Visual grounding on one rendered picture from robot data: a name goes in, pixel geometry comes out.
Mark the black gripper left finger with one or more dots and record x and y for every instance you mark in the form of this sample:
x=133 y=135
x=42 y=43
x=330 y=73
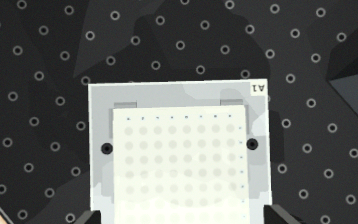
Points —
x=89 y=217

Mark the white multi-well plate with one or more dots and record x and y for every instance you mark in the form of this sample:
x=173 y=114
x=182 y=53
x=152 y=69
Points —
x=180 y=165

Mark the white thermal cycler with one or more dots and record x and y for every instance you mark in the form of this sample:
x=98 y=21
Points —
x=346 y=83

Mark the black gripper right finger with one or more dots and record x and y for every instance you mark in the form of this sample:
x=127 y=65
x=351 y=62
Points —
x=275 y=214

